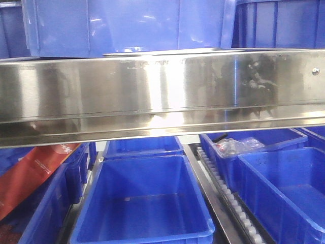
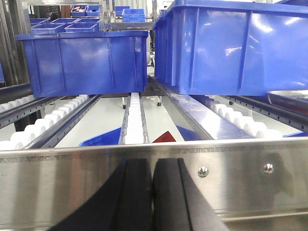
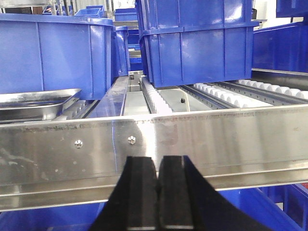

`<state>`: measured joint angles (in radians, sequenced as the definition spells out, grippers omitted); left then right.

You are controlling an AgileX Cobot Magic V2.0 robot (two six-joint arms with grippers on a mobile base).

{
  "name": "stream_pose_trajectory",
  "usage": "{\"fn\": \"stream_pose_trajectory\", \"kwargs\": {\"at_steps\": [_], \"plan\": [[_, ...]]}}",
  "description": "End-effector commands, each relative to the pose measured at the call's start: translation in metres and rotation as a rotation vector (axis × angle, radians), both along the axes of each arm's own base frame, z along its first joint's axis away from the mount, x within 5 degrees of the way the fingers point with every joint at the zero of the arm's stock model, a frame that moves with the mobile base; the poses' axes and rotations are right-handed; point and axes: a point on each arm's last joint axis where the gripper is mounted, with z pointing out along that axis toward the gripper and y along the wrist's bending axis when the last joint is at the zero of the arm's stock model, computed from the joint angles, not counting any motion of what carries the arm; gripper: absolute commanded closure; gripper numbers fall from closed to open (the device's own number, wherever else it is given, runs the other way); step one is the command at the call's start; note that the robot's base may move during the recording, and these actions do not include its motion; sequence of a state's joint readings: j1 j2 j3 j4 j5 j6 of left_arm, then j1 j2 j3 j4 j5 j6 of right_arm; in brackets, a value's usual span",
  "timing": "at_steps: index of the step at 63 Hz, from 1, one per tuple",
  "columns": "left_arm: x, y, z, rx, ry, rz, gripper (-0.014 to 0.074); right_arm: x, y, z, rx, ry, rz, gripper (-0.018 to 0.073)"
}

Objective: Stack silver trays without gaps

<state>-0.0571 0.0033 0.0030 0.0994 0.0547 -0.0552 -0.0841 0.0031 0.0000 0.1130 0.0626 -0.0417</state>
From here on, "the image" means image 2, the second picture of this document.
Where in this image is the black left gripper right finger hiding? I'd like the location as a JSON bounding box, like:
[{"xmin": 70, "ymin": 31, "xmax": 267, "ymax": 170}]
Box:
[{"xmin": 153, "ymin": 158, "xmax": 228, "ymax": 231}]

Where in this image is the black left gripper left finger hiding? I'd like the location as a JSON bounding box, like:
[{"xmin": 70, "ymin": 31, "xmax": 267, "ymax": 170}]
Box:
[{"xmin": 50, "ymin": 159, "xmax": 152, "ymax": 231}]

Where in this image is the silver metal tray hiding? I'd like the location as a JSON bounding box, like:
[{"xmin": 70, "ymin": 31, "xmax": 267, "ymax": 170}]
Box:
[{"xmin": 268, "ymin": 90, "xmax": 308, "ymax": 115}]

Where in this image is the blue bin lower level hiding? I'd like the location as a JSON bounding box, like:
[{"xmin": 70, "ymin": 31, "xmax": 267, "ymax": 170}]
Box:
[{"xmin": 79, "ymin": 128, "xmax": 121, "ymax": 146}]

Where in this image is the white roller track centre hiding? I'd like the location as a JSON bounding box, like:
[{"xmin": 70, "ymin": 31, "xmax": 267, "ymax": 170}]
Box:
[{"xmin": 118, "ymin": 92, "xmax": 149, "ymax": 145}]

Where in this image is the white roller track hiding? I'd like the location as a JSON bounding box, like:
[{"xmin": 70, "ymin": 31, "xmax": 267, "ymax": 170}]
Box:
[
  {"xmin": 0, "ymin": 94, "xmax": 89, "ymax": 151},
  {"xmin": 118, "ymin": 92, "xmax": 149, "ymax": 145},
  {"xmin": 206, "ymin": 98, "xmax": 283, "ymax": 139}
]

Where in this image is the white roller track right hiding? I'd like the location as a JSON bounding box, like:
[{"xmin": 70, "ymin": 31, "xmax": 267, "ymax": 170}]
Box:
[{"xmin": 206, "ymin": 98, "xmax": 283, "ymax": 139}]

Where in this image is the white roller track left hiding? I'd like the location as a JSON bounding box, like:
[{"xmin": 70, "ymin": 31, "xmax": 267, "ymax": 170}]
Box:
[{"xmin": 0, "ymin": 94, "xmax": 89, "ymax": 151}]

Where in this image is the blue bin upper left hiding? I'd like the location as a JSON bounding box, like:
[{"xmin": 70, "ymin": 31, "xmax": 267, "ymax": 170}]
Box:
[{"xmin": 16, "ymin": 30, "xmax": 148, "ymax": 97}]

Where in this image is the large blue bin upper right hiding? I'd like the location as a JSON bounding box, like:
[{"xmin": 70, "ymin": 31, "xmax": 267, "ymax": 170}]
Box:
[{"xmin": 154, "ymin": 0, "xmax": 308, "ymax": 96}]

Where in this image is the stainless steel front rail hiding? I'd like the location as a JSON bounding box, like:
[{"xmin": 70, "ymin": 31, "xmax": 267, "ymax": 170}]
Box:
[{"xmin": 0, "ymin": 137, "xmax": 308, "ymax": 231}]

